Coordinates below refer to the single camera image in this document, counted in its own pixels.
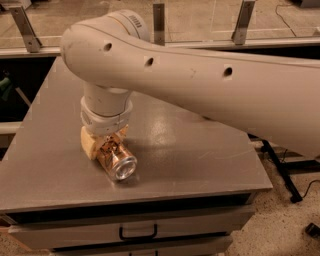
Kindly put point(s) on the black upper drawer handle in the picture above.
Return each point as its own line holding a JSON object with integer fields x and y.
{"x": 134, "y": 233}

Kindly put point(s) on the white bar left side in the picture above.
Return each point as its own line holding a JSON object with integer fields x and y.
{"x": 9, "y": 127}

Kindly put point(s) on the grey drawer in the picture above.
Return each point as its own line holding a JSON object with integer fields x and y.
{"x": 104, "y": 230}
{"x": 200, "y": 246}

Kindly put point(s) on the grey lower drawer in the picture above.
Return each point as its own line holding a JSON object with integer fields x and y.
{"x": 200, "y": 246}

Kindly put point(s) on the metal rail bracket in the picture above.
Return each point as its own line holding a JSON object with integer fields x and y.
{"x": 31, "y": 41}
{"x": 159, "y": 23}
{"x": 240, "y": 32}

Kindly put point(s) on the middle metal rail bracket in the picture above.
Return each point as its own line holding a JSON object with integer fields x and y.
{"x": 159, "y": 23}

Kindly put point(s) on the right metal rail bracket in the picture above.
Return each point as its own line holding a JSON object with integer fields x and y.
{"x": 240, "y": 32}

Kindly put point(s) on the orange soda can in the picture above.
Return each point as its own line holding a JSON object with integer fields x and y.
{"x": 116, "y": 159}

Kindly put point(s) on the black object at right edge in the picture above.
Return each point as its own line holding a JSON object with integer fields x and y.
{"x": 313, "y": 230}

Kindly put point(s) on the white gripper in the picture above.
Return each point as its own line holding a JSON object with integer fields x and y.
{"x": 106, "y": 123}

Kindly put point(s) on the black metal stand leg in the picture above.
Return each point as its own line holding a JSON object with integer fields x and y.
{"x": 295, "y": 195}

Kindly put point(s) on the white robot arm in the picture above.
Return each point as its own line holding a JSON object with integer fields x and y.
{"x": 274, "y": 98}

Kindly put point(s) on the grey upper drawer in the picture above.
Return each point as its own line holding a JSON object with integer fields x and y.
{"x": 104, "y": 230}

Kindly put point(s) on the left metal rail bracket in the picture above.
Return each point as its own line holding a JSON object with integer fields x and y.
{"x": 31, "y": 41}

